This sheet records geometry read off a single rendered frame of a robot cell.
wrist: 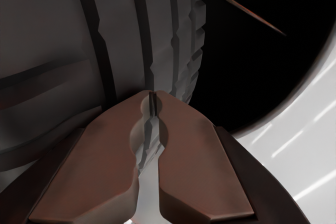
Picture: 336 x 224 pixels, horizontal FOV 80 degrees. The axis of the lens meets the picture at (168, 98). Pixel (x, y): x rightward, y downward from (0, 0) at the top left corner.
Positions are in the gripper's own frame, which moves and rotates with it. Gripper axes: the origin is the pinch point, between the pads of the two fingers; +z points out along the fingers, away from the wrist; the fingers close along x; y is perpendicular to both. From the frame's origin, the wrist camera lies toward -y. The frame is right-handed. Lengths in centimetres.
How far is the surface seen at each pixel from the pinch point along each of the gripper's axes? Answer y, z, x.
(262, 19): 4, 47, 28
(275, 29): 6, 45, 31
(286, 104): 13.4, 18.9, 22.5
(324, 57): 4.2, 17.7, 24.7
